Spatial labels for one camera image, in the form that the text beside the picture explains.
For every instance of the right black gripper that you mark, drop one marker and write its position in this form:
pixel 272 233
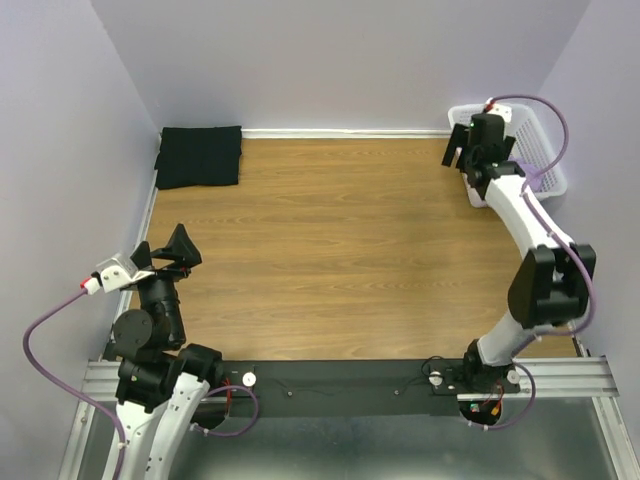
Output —
pixel 458 138

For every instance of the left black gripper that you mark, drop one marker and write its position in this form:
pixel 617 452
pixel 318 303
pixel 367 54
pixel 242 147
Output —
pixel 180 248

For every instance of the purple t shirt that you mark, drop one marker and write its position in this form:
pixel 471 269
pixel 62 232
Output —
pixel 531 173

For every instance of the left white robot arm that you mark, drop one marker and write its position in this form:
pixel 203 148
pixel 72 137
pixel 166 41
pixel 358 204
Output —
pixel 150 341

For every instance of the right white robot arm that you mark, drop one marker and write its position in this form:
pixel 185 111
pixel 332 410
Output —
pixel 553 285

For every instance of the white plastic basket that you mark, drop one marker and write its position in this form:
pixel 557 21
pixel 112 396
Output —
pixel 532 145

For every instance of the folded black t shirt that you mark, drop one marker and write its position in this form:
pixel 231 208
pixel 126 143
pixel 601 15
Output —
pixel 198 157

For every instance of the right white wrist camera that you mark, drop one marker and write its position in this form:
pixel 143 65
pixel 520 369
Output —
pixel 502 110

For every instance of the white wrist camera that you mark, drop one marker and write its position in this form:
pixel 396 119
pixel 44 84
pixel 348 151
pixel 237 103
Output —
pixel 502 110
pixel 115 273

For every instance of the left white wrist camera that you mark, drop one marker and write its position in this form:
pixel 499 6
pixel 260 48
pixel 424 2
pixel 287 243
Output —
pixel 115 273

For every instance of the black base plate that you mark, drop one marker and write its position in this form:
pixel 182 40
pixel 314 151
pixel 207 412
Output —
pixel 332 388

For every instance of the aluminium frame rail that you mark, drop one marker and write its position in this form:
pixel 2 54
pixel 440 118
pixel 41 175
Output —
pixel 560 425

